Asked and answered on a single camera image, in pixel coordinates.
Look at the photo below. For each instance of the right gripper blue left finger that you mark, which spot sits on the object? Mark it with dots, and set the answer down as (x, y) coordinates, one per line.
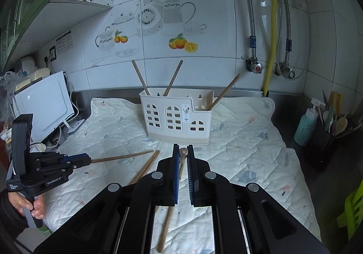
(173, 176)

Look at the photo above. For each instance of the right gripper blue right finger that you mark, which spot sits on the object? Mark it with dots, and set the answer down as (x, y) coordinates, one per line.
(193, 178)

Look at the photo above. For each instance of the person left hand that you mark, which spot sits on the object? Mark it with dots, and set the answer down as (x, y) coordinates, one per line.
(37, 208)

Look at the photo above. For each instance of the cream plastic utensil holder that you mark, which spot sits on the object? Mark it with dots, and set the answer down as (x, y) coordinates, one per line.
(180, 117)

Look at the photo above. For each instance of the quilted cream cloth mat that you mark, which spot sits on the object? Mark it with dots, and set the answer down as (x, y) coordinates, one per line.
(244, 147)

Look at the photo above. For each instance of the small white blue device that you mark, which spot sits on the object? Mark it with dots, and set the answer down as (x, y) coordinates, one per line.
(73, 128)

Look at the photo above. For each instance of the white microwave oven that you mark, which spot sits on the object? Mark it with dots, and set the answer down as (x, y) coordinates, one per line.
(49, 103)

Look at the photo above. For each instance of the teal spray bottle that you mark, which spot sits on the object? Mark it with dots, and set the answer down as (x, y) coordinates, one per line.
(308, 122)

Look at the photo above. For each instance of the black utensil cup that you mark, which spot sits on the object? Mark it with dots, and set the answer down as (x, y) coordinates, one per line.
(325, 147)

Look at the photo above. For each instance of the wooden spoon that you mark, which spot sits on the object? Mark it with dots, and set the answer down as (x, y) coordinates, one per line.
(340, 125)

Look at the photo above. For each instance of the green plastic dish rack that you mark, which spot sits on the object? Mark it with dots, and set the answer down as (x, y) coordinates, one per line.
(352, 215)

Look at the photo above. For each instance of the black wall socket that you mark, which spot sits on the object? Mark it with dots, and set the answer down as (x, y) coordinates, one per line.
(52, 54)

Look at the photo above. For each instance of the wall instruction sticker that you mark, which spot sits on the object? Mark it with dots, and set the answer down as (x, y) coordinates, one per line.
(64, 42)

